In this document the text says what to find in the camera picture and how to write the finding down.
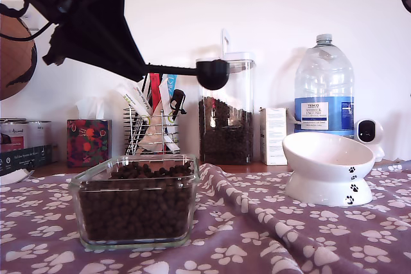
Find black measuring spoon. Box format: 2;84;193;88
143;58;231;90

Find square glass food container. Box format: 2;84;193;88
68;154;200;251

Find brown cat food kibble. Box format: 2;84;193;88
78;161;193;243
198;96;254;165

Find white paw print cat bowl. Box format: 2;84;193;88
282;132;376;207

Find white tissue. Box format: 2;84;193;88
74;96;106;121

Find brown round globe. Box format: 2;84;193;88
0;13;38;101

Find red sachet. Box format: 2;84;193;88
149;73;165;115

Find blue sachet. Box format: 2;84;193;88
166;74;180;96

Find white sachet green print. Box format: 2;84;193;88
116;83;153;124

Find narrow white sachet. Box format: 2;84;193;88
159;77;171;119

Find black clip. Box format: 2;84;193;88
169;89;188;121

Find plain silver tin can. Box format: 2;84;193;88
27;121;53;148

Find floral tissue box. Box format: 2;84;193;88
66;119;112;169

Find silver tin can red label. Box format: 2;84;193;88
0;118;30;153

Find dark green box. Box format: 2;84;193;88
0;144;53;177

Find tall clear white-lidded storage jar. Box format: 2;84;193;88
195;28;257;166

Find small white carton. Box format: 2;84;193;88
259;107;288;166

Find large clear water bottle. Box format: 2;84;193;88
293;33;355;139

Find purple paw print cloth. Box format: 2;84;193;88
0;162;411;274

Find white wall switch plate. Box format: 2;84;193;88
24;6;41;32

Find chrome wire basket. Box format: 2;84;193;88
123;107;180;157

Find small white round camera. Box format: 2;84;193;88
353;119;385;163

